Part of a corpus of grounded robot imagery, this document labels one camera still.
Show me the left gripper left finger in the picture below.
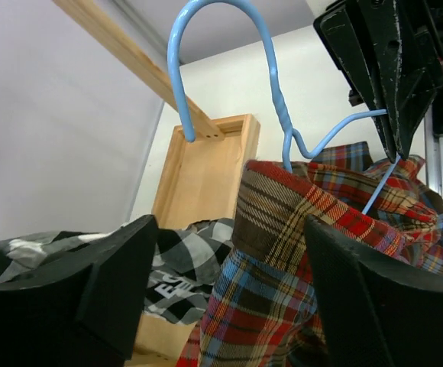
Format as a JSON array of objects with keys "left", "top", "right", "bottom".
[{"left": 0, "top": 215, "right": 159, "bottom": 366}]

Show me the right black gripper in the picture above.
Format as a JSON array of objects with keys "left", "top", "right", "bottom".
[{"left": 314, "top": 1, "right": 443, "bottom": 160}]

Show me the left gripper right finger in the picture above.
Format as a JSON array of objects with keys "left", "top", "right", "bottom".
[{"left": 304, "top": 216, "right": 443, "bottom": 366}]

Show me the red brown plaid shirt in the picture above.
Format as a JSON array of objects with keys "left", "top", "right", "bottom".
[{"left": 177, "top": 142, "right": 443, "bottom": 366}]

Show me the blue wire hanger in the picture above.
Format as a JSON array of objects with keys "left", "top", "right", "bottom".
[{"left": 167, "top": 0, "right": 403, "bottom": 216}]

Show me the black white checkered shirt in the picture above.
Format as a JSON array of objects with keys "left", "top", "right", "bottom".
[{"left": 0, "top": 216, "right": 234, "bottom": 330}]

